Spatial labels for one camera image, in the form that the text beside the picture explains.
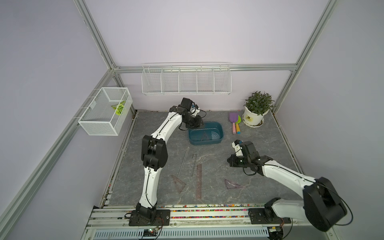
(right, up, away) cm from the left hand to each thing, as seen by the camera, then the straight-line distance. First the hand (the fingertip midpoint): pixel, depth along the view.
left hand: (203, 126), depth 92 cm
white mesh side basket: (-55, +6, -10) cm, 56 cm away
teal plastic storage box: (+6, -5, +16) cm, 18 cm away
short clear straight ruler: (-7, -26, -1) cm, 27 cm away
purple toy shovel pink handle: (+24, +7, +24) cm, 35 cm away
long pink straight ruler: (-3, -32, -7) cm, 33 cm away
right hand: (+13, -19, -4) cm, 24 cm away
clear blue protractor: (+8, -7, +13) cm, 17 cm away
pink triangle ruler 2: (+1, -8, +13) cm, 16 cm away
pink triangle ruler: (-14, -33, -7) cm, 37 cm away
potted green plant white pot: (+36, +14, +7) cm, 39 cm away
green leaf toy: (-47, +10, -11) cm, 49 cm away
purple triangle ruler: (+15, -34, -7) cm, 38 cm away
